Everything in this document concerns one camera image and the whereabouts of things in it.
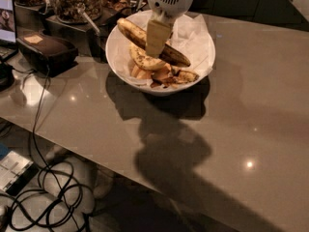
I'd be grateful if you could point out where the black pouch with label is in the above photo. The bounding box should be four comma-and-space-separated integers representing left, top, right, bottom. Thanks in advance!
16, 31, 78, 77

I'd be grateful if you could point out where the black tray of snacks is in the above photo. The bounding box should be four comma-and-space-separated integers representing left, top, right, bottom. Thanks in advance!
99, 0, 147, 17

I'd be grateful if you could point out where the black cable on floor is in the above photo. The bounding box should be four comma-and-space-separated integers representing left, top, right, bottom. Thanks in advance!
0, 65, 98, 232

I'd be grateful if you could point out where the white paper liner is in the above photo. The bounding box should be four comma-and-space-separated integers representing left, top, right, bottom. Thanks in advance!
113, 12, 214, 91

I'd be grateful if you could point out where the metal scoop handle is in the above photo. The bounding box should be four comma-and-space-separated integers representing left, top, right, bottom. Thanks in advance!
77, 8, 100, 36

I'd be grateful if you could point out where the black display stand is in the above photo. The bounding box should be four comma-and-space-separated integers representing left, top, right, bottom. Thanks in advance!
15, 5, 111, 62

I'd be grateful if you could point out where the curved spotted banana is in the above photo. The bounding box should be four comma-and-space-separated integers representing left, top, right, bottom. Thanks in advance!
129, 43, 165, 71

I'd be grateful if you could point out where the silver device on floor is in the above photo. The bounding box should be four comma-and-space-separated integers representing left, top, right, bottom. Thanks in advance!
0, 151, 35, 196

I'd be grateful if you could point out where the laptop with lit screen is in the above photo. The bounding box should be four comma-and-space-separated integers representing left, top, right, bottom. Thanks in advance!
0, 0, 17, 62

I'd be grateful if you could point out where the dark banana pieces pile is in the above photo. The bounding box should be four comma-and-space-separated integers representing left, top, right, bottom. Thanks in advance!
130, 64, 199, 88

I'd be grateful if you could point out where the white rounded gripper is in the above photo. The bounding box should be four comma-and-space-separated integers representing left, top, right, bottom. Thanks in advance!
145, 0, 193, 58

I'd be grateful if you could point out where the long spotted banana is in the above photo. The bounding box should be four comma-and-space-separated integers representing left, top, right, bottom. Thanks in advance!
117, 18, 191, 68

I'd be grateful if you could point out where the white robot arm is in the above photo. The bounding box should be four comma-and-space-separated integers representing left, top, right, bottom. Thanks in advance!
190, 0, 309, 31

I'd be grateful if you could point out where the white ceramic bowl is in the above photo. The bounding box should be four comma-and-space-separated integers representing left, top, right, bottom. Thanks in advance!
104, 9, 216, 97

